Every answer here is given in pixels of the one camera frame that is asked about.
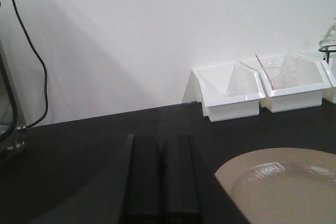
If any black power cable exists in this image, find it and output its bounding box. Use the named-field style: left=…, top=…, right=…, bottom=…
left=2, top=0, right=49, bottom=130

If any round glass flask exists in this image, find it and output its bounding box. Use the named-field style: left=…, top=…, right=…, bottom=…
left=319, top=18, right=335, bottom=48

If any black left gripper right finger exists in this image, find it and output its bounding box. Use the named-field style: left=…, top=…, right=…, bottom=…
left=161, top=135, right=201, bottom=215

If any beige plate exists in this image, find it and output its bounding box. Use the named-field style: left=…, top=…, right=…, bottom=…
left=214, top=147, right=335, bottom=223

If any left white storage bin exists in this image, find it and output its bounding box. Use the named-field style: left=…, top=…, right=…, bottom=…
left=182, top=62, right=266, bottom=122

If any red striped stirring rod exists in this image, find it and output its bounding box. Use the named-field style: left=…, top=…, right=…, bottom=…
left=255, top=54, right=275, bottom=90

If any black wire tripod stand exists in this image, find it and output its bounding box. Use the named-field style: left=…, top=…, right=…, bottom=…
left=319, top=45, right=336, bottom=63

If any clear glass beaker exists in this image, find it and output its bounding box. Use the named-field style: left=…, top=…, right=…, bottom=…
left=263, top=60, right=295, bottom=90

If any stainless steel cabinet machine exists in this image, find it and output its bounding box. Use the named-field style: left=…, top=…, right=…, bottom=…
left=0, top=1, right=27, bottom=162

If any white storage bin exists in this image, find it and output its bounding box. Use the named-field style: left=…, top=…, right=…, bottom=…
left=241, top=54, right=331, bottom=113
left=182, top=62, right=266, bottom=122
left=291, top=49, right=336, bottom=104

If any middle white storage bin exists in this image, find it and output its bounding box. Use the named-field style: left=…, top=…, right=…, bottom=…
left=241, top=54, right=331, bottom=113

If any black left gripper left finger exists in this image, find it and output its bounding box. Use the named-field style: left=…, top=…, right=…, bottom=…
left=125, top=134, right=161, bottom=216

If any right white storage bin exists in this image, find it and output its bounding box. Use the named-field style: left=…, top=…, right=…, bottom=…
left=291, top=49, right=336, bottom=104

